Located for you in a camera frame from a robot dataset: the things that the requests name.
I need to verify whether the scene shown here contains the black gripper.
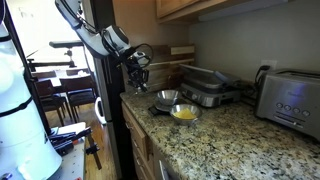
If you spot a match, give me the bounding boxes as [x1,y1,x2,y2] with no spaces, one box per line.
[124,55,150,95]

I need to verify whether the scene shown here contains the empty silver bowl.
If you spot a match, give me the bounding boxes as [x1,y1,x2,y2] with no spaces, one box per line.
[156,89,183,107]

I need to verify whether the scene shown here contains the silver bowl holding yellow grains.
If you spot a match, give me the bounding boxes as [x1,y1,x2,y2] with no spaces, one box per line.
[169,103,203,127]

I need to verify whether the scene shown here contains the wooden cutting board light inlays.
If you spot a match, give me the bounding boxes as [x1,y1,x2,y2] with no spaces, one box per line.
[145,59,196,93]

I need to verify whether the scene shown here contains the black digital kitchen scale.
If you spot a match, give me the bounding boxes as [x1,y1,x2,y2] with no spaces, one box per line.
[148,98,183,117]

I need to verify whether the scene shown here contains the dark refrigerator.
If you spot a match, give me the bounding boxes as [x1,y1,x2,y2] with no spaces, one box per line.
[81,0,130,180]

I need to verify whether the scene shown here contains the wooden lower drawer cabinet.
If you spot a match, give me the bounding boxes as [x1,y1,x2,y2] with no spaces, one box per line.
[120,101,154,180]

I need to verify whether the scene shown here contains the white round floor object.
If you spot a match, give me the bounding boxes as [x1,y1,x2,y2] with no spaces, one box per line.
[94,96,108,126]

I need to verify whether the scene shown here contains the dark dining chair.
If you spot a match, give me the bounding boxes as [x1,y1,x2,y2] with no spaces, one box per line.
[34,79,73,127]
[59,75,99,124]

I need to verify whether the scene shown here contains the stainless steel panini grill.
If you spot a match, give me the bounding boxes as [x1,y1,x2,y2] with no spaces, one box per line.
[179,63,248,109]

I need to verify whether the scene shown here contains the black clamp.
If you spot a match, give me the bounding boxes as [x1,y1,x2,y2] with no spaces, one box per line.
[84,133,103,171]

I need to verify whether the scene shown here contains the dining table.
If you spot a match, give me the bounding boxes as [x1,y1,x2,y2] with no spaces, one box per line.
[13,68,92,98]

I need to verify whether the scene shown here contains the wooden upper cabinet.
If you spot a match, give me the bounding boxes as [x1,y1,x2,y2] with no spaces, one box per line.
[154,0,288,25]

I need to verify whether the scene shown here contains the stainless steel dishwasher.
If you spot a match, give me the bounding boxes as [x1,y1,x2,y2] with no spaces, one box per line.
[152,146,183,180]

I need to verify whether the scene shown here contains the black tools on cart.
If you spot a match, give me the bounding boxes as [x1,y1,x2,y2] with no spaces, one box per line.
[49,127,93,157]

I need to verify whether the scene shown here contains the white robot cart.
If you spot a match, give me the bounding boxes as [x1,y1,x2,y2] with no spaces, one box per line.
[49,121,88,180]

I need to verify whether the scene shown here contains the stainless steel toaster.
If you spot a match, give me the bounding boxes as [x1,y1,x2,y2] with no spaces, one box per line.
[254,68,320,141]

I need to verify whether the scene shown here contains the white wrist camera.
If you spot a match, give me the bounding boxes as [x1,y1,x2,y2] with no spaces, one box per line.
[133,50,149,67]

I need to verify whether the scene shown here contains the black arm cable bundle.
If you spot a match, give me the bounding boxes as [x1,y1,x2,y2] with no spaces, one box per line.
[59,0,155,72]

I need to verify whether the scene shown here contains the black camera stand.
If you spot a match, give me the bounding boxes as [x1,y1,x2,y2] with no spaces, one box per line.
[28,39,85,72]

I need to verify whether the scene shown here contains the black power plug cord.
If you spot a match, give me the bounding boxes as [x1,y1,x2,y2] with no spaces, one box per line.
[254,64,272,88]

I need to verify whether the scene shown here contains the white wall outlet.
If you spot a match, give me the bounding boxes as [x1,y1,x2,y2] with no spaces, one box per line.
[260,59,278,71]

